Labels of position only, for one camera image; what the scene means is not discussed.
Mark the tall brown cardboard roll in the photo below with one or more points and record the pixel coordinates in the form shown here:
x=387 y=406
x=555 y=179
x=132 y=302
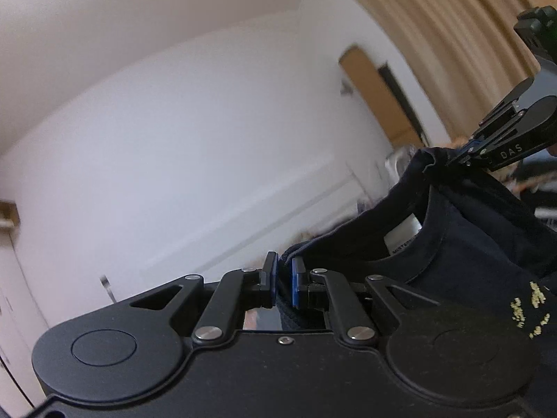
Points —
x=365 y=87

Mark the black flat panel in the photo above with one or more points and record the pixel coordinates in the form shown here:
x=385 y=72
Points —
x=402 y=100

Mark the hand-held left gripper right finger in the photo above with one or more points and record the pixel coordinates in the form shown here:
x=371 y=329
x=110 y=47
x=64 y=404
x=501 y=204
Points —
x=298 y=283

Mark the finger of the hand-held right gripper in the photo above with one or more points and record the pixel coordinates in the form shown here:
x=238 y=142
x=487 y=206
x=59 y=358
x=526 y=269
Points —
x=500 y=117
x=478 y=160

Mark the navy t-shirt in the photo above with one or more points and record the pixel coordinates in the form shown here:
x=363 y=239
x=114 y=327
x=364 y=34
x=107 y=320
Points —
x=457 y=248

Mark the beige curtain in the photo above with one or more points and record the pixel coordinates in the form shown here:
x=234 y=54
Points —
x=457 y=30

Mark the cardboard box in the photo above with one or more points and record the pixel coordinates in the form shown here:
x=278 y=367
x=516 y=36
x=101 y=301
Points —
x=8 y=213

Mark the white headboard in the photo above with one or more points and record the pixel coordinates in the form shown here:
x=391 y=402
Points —
x=261 y=217

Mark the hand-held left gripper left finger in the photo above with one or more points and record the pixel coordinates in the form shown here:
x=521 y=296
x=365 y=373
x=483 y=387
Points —
x=272 y=278

